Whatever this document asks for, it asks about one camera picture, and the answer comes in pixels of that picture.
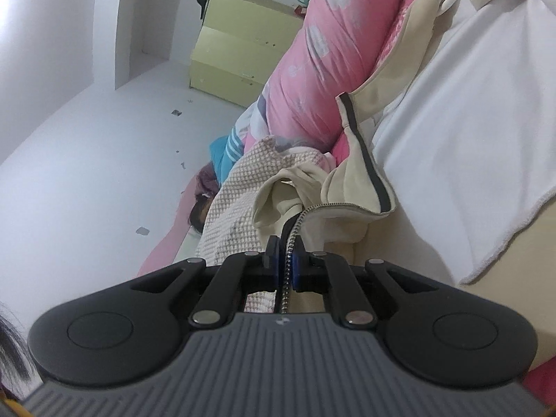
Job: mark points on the hot pink floral bedsheet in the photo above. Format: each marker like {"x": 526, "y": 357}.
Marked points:
{"x": 538, "y": 381}

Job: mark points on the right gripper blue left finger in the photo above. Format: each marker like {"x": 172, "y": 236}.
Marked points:
{"x": 228, "y": 285}

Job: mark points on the pale yellow wardrobe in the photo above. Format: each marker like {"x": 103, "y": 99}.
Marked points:
{"x": 239, "y": 45}

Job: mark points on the pink headboard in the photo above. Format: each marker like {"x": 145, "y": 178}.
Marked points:
{"x": 181, "y": 237}

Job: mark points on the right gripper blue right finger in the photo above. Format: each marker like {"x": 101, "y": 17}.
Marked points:
{"x": 330, "y": 276}

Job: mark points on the beige zip jacket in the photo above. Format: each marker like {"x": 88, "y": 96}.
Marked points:
{"x": 434, "y": 160}

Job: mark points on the pink floral rolled duvet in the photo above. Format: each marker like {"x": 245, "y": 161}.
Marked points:
{"x": 334, "y": 52}

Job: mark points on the beige white houndstooth blanket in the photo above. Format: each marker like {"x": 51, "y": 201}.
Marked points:
{"x": 265, "y": 189}

